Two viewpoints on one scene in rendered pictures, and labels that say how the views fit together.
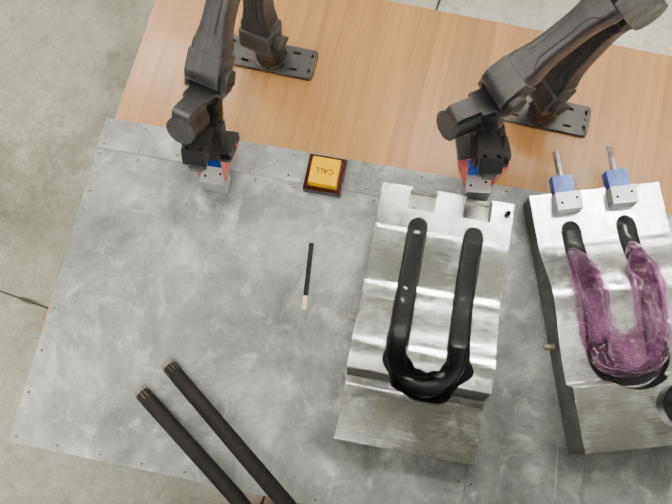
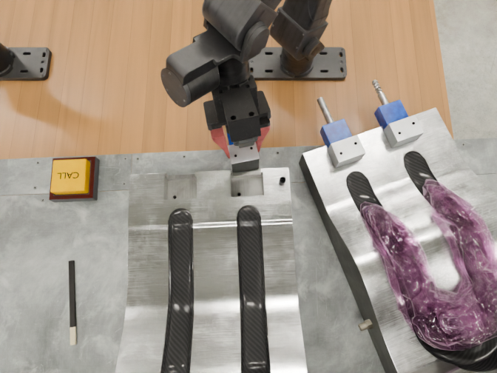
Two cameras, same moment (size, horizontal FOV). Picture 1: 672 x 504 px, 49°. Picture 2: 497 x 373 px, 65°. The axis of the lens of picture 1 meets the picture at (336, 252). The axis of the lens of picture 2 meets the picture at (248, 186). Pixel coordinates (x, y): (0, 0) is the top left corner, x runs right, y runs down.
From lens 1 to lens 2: 83 cm
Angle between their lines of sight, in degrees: 5
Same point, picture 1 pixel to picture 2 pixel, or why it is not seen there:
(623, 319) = (445, 277)
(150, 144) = not seen: outside the picture
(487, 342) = (292, 356)
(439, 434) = not seen: outside the picture
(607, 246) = (401, 191)
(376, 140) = (128, 128)
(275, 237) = (28, 263)
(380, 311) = (149, 345)
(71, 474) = not seen: outside the picture
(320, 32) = (50, 28)
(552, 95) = (302, 31)
